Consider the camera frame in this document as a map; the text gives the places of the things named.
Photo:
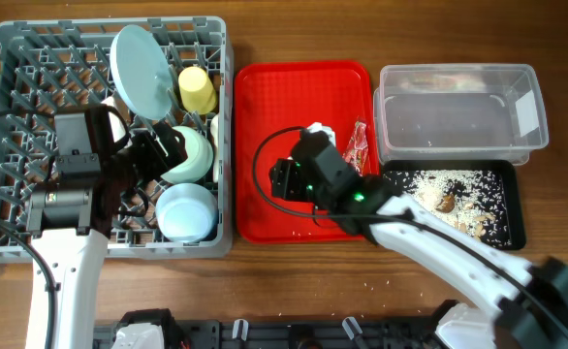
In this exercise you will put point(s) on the white plastic fork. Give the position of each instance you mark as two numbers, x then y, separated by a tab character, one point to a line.
214	145

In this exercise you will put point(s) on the light blue plate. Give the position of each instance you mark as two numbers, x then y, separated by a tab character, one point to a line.
140	72

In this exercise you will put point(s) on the spilled rice and scraps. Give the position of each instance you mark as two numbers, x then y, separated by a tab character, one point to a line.
473	202

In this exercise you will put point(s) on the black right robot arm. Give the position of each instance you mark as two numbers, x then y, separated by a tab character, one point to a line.
513	303

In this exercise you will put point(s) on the black tray bin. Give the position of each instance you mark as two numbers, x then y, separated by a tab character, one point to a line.
505	170

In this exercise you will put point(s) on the clear plastic bin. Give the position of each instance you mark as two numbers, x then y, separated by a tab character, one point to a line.
465	111

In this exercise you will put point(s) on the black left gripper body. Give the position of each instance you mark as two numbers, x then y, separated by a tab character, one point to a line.
143	161

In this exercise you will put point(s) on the grey dishwasher rack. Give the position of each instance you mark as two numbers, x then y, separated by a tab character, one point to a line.
51	64

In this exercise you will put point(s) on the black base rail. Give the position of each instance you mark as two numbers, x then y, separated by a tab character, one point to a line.
390	333

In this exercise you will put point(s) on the red snack wrapper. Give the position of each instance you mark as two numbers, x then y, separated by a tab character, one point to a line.
356	152

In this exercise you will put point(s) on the red plastic tray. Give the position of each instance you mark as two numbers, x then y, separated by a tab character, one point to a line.
271	101

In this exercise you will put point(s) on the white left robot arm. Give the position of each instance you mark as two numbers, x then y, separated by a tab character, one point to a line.
70	218

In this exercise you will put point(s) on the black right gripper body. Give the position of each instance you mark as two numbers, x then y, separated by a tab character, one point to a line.
295	185

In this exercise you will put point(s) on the light blue food bowl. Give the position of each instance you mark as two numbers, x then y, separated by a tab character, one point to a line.
186	212

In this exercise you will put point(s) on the yellow plastic cup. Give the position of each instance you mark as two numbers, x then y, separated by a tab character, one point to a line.
196	90

